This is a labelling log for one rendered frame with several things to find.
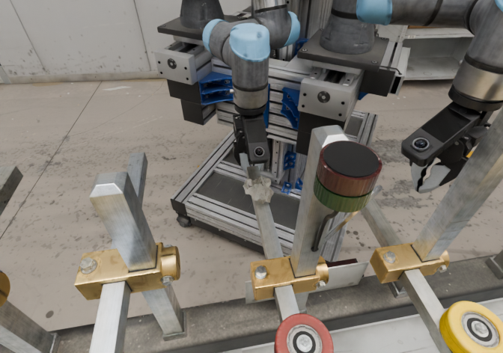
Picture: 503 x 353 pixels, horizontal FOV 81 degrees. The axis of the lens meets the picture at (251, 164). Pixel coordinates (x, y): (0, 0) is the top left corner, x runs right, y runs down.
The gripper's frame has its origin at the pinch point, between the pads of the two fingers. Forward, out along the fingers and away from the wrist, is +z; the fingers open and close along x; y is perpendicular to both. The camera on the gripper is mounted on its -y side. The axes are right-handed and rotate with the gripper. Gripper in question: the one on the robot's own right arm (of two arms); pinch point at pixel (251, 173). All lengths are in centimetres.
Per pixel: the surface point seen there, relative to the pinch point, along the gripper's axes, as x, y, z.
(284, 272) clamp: -0.6, -30.1, -4.4
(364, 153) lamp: -5.6, -33.9, -34.1
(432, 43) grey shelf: -220, 211, 55
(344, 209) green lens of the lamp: -3.1, -37.1, -29.8
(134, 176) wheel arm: 24.8, -10.7, -13.4
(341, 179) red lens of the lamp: -2.2, -36.6, -33.7
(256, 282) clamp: 4.6, -31.0, -4.4
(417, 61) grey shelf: -204, 203, 69
